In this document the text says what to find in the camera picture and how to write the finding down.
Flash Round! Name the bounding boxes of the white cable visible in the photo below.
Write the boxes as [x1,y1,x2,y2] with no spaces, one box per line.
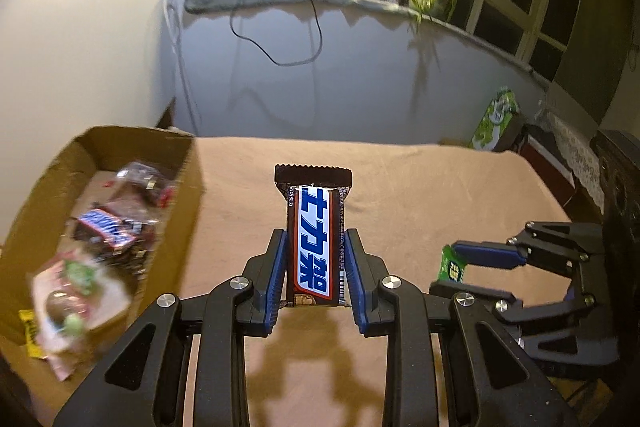
[157,0,201,138]

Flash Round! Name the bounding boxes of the dark cabinet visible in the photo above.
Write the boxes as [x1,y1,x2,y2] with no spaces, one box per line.
[515,122,576,208]

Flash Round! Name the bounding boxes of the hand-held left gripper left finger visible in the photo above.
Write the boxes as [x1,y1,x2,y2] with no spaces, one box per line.
[52,228,288,427]

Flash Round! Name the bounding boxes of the brown chocolate bar blue print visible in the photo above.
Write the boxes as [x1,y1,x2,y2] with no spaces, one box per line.
[72,209,151,259]
[274,163,353,308]

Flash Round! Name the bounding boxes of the sliced bread packet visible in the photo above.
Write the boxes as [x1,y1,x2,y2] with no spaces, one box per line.
[30,252,136,380]

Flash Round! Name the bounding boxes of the green candy packet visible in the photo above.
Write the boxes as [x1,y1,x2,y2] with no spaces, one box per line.
[437,244,471,285]

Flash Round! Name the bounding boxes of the white lace cloth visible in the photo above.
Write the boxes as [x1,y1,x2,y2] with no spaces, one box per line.
[537,99,608,210]

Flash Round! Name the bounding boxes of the braised egg packet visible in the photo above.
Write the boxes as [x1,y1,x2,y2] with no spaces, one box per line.
[42,257,101,338]

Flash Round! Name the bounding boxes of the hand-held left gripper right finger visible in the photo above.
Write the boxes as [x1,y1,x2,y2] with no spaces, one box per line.
[344,228,581,427]

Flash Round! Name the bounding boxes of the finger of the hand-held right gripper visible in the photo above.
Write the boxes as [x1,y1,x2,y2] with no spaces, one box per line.
[452,221,607,279]
[429,277,599,327]

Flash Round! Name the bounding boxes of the yellow candy packet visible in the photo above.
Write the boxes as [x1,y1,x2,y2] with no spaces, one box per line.
[19,309,47,359]

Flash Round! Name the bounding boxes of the red snack packet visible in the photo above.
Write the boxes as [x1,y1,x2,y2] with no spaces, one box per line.
[107,162,178,208]

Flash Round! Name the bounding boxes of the green printed bag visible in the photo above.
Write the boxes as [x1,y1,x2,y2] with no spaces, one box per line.
[472,86,521,152]

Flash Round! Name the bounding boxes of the cardboard box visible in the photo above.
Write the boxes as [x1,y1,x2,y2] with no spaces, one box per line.
[0,124,206,348]

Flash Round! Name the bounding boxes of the black cable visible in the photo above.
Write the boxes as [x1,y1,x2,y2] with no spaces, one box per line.
[229,0,325,68]

